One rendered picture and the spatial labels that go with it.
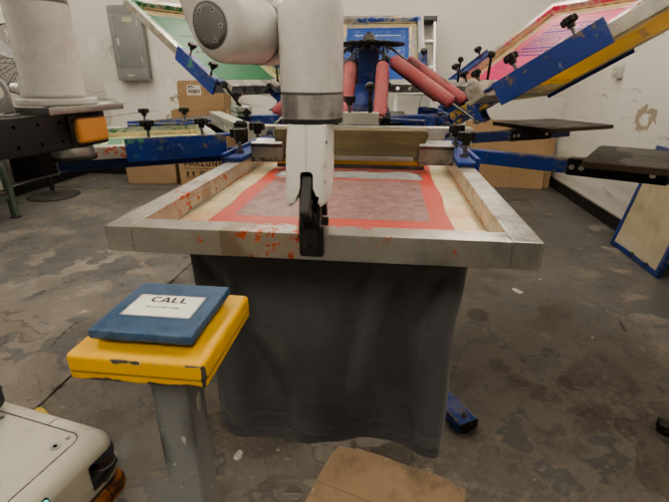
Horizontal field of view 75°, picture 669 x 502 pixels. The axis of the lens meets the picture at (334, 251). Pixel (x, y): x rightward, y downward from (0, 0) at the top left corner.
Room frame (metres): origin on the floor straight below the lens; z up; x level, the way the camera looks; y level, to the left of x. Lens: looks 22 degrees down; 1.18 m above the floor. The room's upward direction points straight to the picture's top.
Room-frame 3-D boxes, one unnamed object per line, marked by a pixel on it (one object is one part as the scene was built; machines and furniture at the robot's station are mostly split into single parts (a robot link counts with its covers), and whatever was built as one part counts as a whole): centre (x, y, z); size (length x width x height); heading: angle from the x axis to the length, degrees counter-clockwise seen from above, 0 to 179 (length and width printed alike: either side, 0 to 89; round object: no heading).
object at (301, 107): (0.56, 0.03, 1.15); 0.09 x 0.07 x 0.03; 173
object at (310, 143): (0.55, 0.03, 1.09); 0.10 x 0.07 x 0.11; 173
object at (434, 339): (0.64, 0.02, 0.74); 0.45 x 0.03 x 0.43; 83
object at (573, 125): (2.24, -0.76, 0.91); 1.34 x 0.40 x 0.08; 113
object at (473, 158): (1.13, -0.32, 0.98); 0.30 x 0.05 x 0.07; 173
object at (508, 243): (0.93, -0.02, 0.97); 0.79 x 0.58 x 0.04; 173
